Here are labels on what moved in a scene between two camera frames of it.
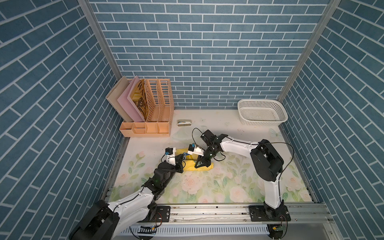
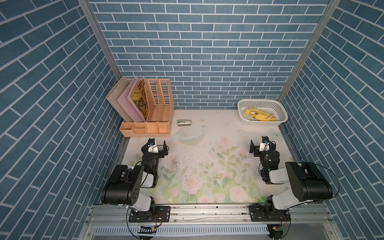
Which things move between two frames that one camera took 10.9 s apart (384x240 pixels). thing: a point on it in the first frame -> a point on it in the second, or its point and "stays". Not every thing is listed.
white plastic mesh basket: (259, 112) stays
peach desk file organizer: (159, 109) stays
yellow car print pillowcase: (190, 160) -> (260, 114)
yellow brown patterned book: (139, 99) stays
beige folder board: (113, 96) stays
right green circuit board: (279, 228) stays
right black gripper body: (208, 155) -> (262, 156)
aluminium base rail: (291, 213) stays
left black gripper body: (171, 170) -> (155, 157)
